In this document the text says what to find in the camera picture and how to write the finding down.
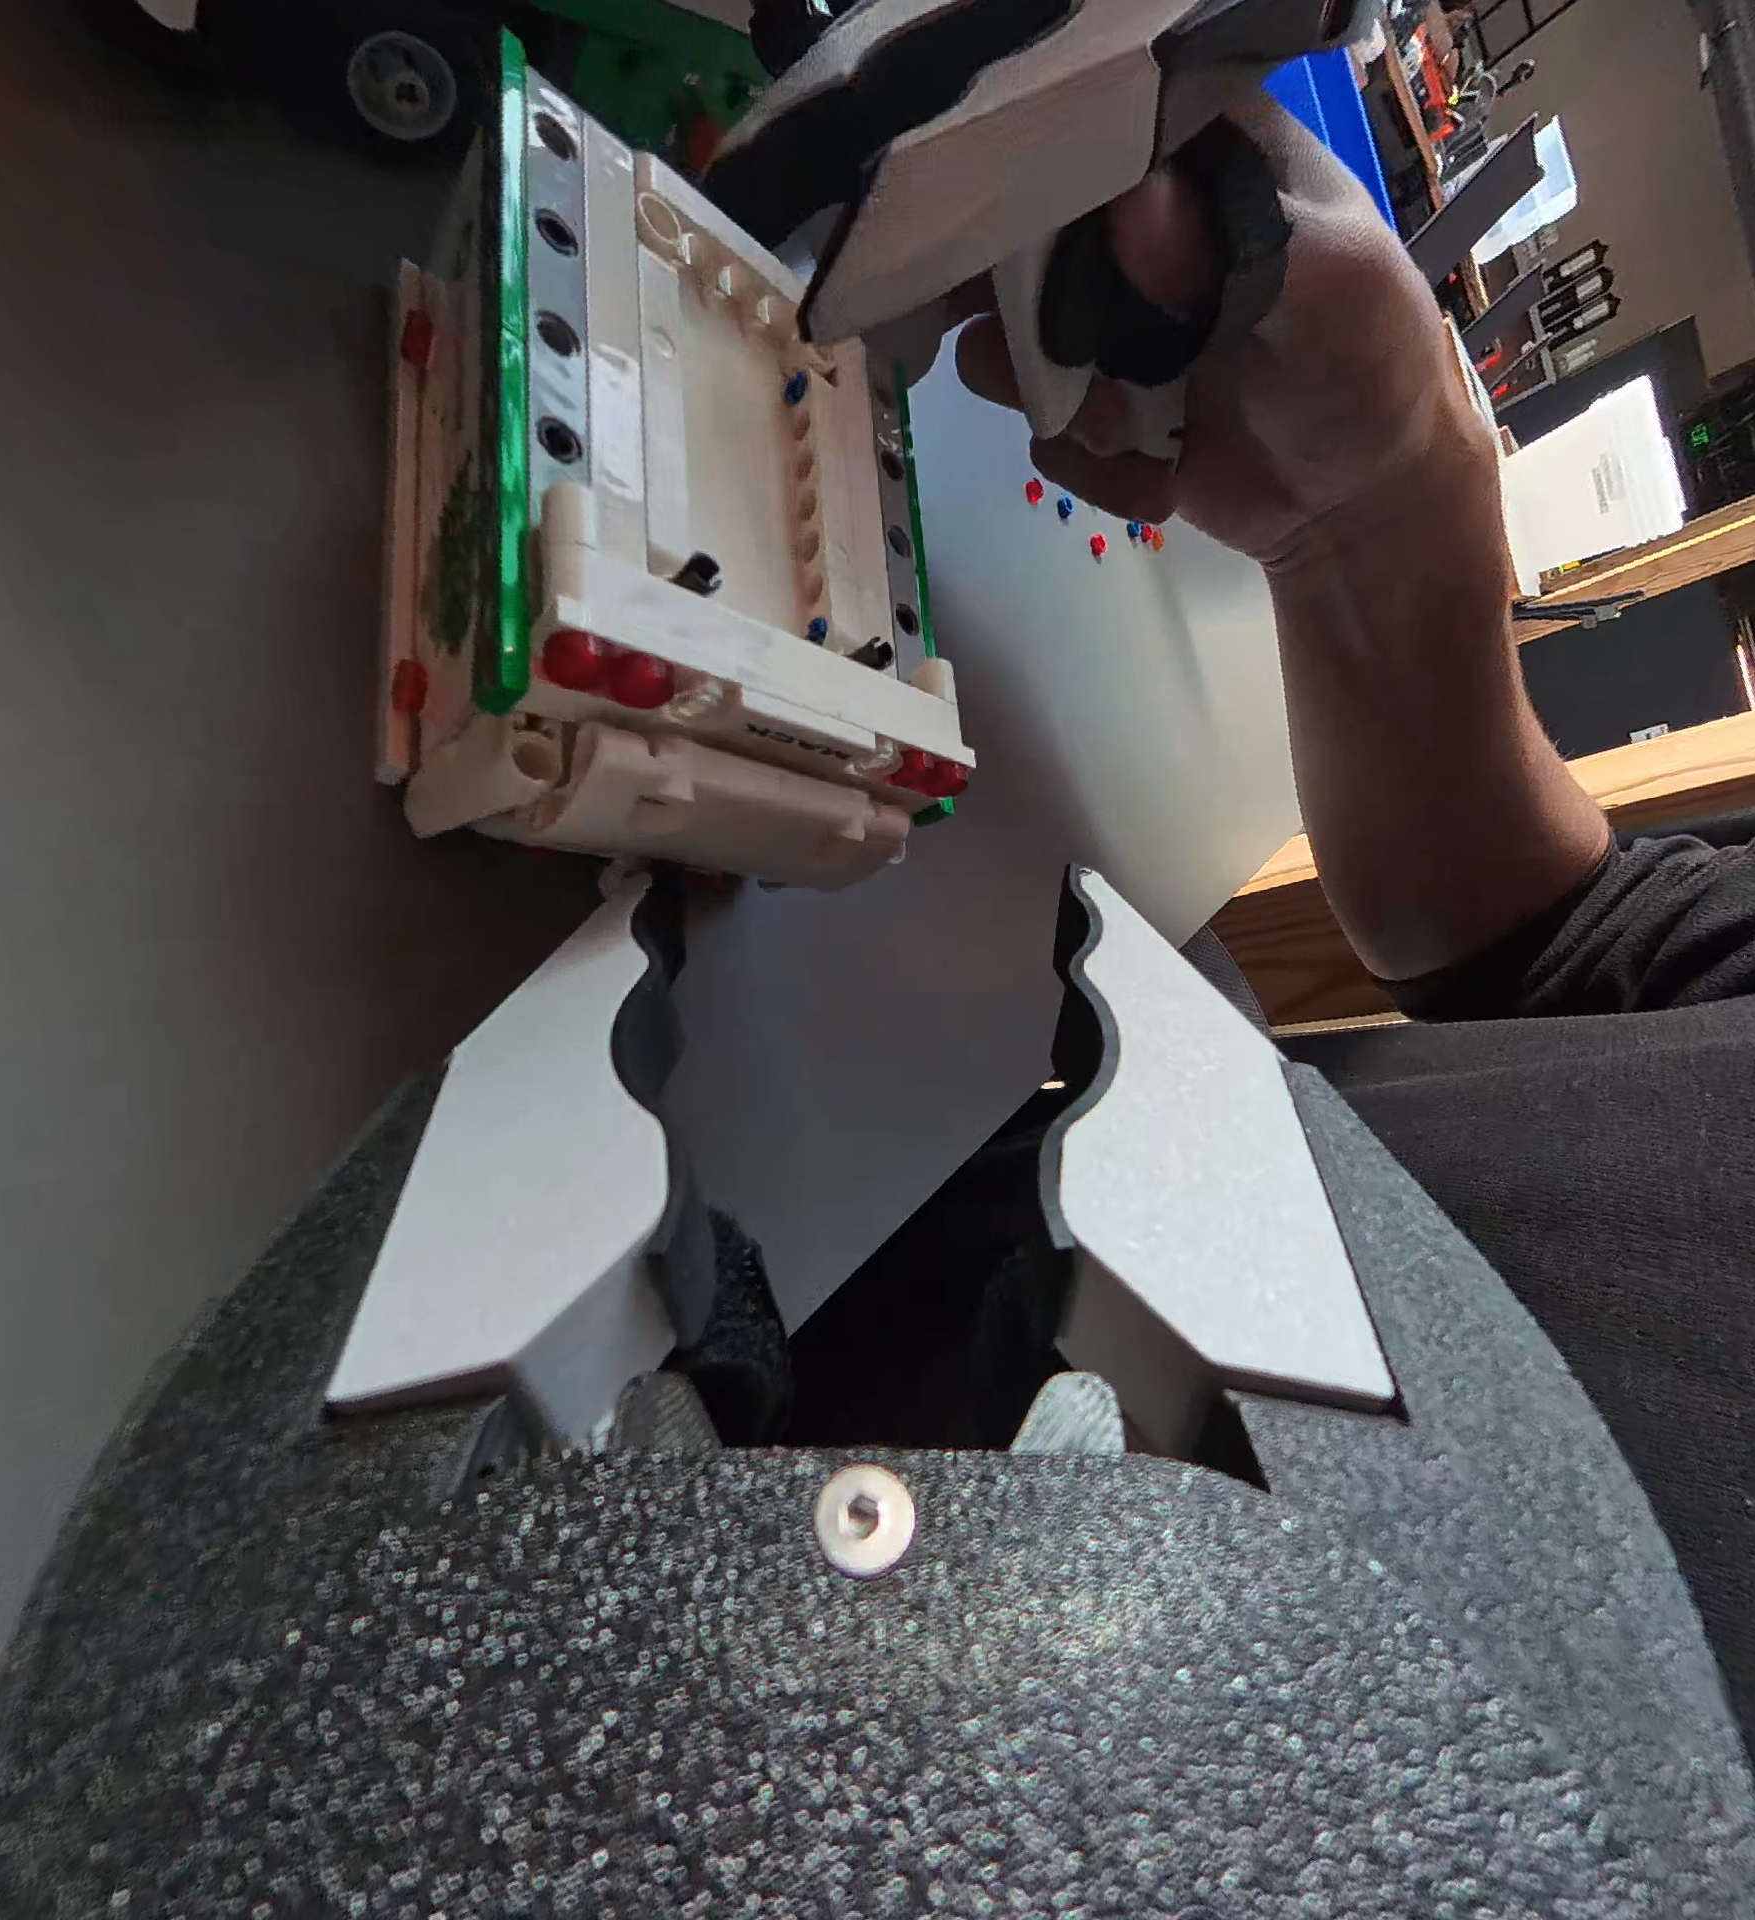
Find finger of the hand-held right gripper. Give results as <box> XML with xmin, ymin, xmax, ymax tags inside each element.
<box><xmin>704</xmin><ymin>0</ymin><xmax>1224</xmax><ymax>247</ymax></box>
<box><xmin>798</xmin><ymin>0</ymin><xmax>1384</xmax><ymax>347</ymax></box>

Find person's right hand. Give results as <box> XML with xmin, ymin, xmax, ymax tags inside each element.
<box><xmin>953</xmin><ymin>93</ymin><xmax>1514</xmax><ymax>573</ymax></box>

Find white lego truck container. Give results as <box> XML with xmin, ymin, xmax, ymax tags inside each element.
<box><xmin>373</xmin><ymin>30</ymin><xmax>976</xmax><ymax>879</ymax></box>

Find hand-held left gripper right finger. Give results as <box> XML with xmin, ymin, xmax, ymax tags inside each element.
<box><xmin>1039</xmin><ymin>866</ymin><xmax>1407</xmax><ymax>1460</ymax></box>

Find scattered red blue lego studs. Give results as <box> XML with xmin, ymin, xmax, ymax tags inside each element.
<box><xmin>1019</xmin><ymin>478</ymin><xmax>1171</xmax><ymax>561</ymax></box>

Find wooden table with black frame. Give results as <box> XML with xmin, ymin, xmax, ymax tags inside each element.
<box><xmin>1508</xmin><ymin>465</ymin><xmax>1755</xmax><ymax>752</ymax></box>

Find white panel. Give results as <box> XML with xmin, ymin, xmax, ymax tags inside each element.
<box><xmin>1498</xmin><ymin>375</ymin><xmax>1692</xmax><ymax>597</ymax></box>

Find blue storage bin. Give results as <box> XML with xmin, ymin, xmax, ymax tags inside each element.
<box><xmin>1264</xmin><ymin>45</ymin><xmax>1401</xmax><ymax>229</ymax></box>

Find white green lego truck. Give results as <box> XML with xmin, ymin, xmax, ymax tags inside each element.
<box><xmin>346</xmin><ymin>0</ymin><xmax>774</xmax><ymax>151</ymax></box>

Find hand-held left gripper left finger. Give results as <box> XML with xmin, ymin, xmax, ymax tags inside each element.
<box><xmin>323</xmin><ymin>874</ymin><xmax>706</xmax><ymax>1454</ymax></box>

